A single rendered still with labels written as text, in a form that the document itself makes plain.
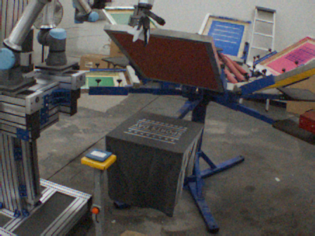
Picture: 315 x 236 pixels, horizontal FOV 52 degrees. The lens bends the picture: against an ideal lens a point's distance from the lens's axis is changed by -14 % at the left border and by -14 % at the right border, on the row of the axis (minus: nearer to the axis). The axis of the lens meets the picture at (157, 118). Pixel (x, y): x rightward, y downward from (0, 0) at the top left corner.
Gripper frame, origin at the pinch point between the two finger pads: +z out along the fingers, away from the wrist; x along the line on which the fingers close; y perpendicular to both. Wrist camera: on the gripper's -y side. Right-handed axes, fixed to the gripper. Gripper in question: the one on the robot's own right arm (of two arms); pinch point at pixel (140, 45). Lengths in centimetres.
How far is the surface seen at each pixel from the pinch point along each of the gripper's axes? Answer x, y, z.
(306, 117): -78, -90, 17
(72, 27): -471, 351, -86
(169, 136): -43, -9, 43
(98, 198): -7, 11, 78
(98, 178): -3, 11, 66
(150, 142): -32, -3, 47
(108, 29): -14.4, 25.7, -8.4
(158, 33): -14.5, -2.2, -9.2
